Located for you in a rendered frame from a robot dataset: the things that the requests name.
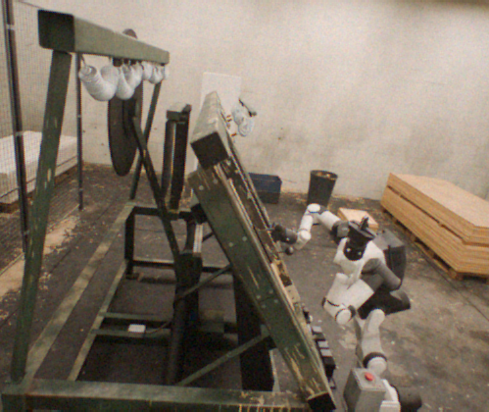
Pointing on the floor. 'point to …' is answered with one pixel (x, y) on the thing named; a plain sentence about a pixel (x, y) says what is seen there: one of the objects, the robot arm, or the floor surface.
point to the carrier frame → (263, 382)
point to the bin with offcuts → (320, 187)
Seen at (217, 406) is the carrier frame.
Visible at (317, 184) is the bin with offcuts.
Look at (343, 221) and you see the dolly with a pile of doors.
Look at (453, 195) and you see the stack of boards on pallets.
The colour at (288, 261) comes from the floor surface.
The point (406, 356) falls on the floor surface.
